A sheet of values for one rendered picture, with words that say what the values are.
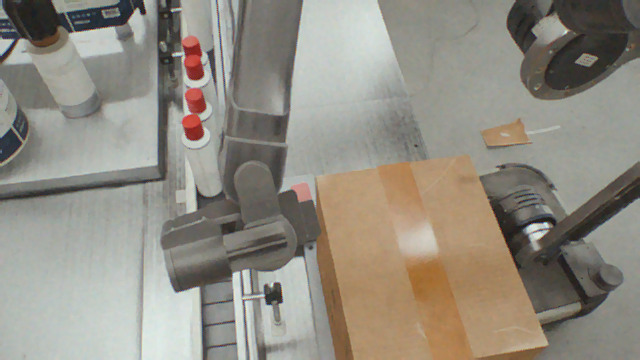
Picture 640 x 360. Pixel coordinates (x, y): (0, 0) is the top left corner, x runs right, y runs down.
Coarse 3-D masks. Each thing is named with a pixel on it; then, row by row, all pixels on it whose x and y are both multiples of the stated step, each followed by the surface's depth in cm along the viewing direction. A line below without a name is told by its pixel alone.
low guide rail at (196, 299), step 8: (184, 16) 135; (184, 24) 133; (184, 32) 131; (192, 176) 108; (192, 184) 107; (192, 192) 106; (192, 200) 105; (192, 208) 104; (192, 296) 94; (192, 304) 93; (200, 304) 95; (192, 312) 93; (200, 312) 94; (200, 320) 93; (200, 328) 91; (200, 336) 90; (200, 344) 90; (200, 352) 89
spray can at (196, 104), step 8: (192, 88) 98; (192, 96) 97; (200, 96) 97; (192, 104) 97; (200, 104) 98; (208, 104) 101; (184, 112) 101; (192, 112) 99; (200, 112) 99; (208, 112) 100; (208, 120) 101; (208, 128) 102; (216, 128) 105; (216, 136) 106; (216, 144) 107; (216, 152) 108
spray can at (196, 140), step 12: (192, 120) 94; (192, 132) 94; (204, 132) 97; (192, 144) 96; (204, 144) 96; (192, 156) 98; (204, 156) 99; (216, 156) 103; (192, 168) 102; (204, 168) 101; (216, 168) 104; (204, 180) 104; (216, 180) 106; (204, 192) 108; (216, 192) 109
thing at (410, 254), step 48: (336, 192) 81; (384, 192) 81; (432, 192) 81; (480, 192) 81; (336, 240) 77; (384, 240) 77; (432, 240) 76; (480, 240) 76; (336, 288) 75; (384, 288) 73; (432, 288) 72; (480, 288) 72; (336, 336) 86; (384, 336) 69; (432, 336) 69; (480, 336) 69; (528, 336) 69
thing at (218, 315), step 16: (224, 80) 128; (224, 96) 124; (224, 192) 110; (240, 272) 100; (208, 288) 99; (224, 288) 99; (208, 304) 97; (224, 304) 97; (208, 320) 95; (224, 320) 95; (208, 336) 94; (224, 336) 94; (208, 352) 92; (224, 352) 92
